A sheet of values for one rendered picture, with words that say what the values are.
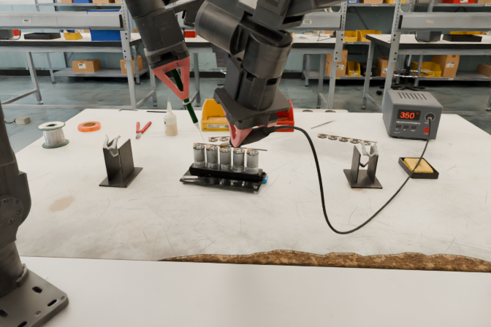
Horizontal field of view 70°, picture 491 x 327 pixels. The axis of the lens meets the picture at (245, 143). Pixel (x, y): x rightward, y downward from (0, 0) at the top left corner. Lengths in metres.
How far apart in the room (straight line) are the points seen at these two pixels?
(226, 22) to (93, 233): 0.38
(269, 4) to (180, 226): 0.36
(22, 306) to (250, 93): 0.38
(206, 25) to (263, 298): 0.35
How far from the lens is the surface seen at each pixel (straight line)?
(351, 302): 0.49
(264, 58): 0.45
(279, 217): 0.60
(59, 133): 0.98
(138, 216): 0.63
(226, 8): 0.48
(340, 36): 3.00
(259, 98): 0.48
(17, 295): 0.54
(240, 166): 0.69
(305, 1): 0.42
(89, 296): 0.51
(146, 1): 0.60
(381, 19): 5.27
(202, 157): 0.71
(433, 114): 0.99
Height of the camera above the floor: 1.09
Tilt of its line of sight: 23 degrees down
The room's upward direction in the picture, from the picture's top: straight up
